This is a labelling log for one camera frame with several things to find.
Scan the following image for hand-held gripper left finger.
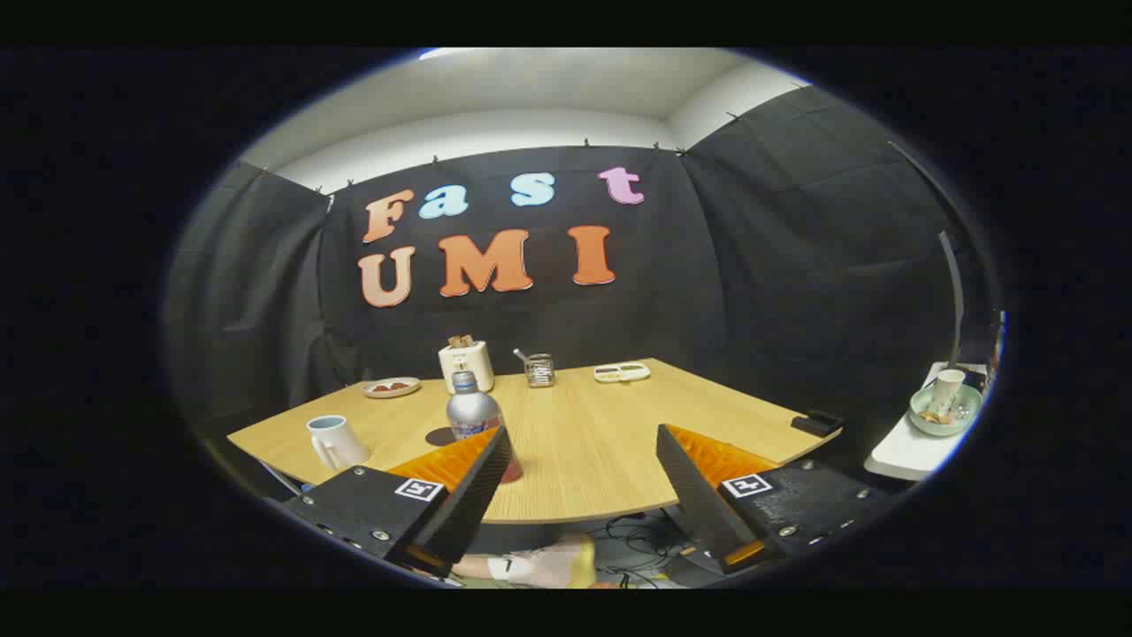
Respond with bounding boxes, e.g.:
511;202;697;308
283;425;516;578

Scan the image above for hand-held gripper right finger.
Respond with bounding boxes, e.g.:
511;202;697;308
656;423;890;576

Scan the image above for silver juice bottle pink label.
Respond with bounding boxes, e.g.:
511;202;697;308
446;371;524;485

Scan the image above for white paper cup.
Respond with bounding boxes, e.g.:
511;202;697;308
929;369;967;421

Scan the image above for person's white shoe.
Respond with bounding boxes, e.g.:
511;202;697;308
455;533;598;589

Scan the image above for wooden table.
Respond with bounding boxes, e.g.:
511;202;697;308
226;357;843;525

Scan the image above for small black box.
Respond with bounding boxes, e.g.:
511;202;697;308
790;409;845;438

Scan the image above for white toaster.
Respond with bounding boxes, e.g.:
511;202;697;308
438;341;494;395

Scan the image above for white side table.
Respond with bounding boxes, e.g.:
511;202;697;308
864;361;991;482

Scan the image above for black backdrop cloth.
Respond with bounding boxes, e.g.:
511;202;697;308
164;84;1005;465

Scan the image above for pale green bowl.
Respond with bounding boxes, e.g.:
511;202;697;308
909;383;983;438

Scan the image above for black floor cables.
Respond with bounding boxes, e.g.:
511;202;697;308
584;511;700;589

